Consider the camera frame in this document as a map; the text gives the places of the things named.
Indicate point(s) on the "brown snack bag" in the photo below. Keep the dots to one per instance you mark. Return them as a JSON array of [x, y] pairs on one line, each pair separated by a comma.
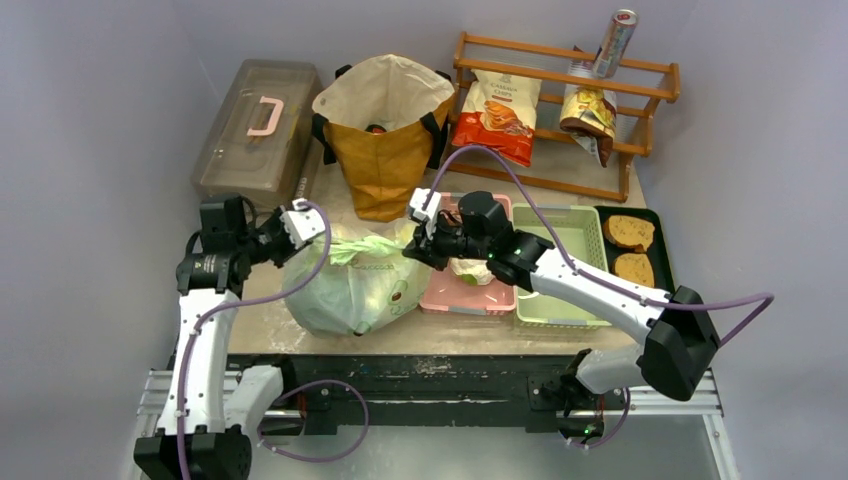
[[588, 115]]

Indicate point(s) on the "translucent storage box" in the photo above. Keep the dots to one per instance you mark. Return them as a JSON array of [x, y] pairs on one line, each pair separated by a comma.
[[260, 138]]

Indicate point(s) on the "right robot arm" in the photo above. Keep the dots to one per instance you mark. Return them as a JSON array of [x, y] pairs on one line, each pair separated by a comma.
[[674, 339]]

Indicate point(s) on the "wooden rack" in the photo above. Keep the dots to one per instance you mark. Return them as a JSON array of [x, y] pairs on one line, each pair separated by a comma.
[[635, 125]]

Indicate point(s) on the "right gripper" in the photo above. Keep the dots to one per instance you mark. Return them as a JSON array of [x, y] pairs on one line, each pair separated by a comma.
[[428, 247]]

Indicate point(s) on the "drink can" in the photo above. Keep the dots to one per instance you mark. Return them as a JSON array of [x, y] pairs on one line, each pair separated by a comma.
[[612, 48]]

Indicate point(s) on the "bread slice near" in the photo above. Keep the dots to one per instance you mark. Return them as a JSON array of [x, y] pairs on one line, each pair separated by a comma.
[[636, 268]]

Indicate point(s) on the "brown paper tote bag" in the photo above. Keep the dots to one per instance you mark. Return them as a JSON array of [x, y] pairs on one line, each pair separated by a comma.
[[384, 121]]

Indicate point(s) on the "green plastic basket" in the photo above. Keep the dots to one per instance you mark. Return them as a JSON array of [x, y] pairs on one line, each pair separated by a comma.
[[579, 230]]

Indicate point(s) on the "green plastic grocery bag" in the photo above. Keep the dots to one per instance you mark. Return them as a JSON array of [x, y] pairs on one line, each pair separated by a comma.
[[364, 284]]

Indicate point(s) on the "bread slice far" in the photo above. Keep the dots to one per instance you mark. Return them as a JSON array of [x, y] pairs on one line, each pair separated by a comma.
[[629, 232]]

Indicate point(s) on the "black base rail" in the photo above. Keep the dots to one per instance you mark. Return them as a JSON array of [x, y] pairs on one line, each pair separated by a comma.
[[525, 391]]

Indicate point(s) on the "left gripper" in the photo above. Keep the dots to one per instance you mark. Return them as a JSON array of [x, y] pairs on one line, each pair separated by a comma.
[[274, 220]]

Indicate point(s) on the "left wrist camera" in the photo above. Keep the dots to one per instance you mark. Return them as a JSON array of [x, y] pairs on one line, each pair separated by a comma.
[[304, 222]]

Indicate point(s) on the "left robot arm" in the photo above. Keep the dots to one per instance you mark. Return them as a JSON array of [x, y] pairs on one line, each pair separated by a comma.
[[203, 433]]

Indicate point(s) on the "cassava chips bag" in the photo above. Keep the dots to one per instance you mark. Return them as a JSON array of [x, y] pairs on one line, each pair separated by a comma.
[[500, 113]]

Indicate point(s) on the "black tray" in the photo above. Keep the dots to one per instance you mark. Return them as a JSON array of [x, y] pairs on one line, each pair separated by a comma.
[[656, 252]]

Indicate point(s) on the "toy cauliflower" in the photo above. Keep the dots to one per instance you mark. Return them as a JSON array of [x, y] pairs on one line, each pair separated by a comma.
[[471, 271]]

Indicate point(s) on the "bread slice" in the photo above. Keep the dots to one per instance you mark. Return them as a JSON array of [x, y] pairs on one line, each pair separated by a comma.
[[636, 268], [629, 232]]

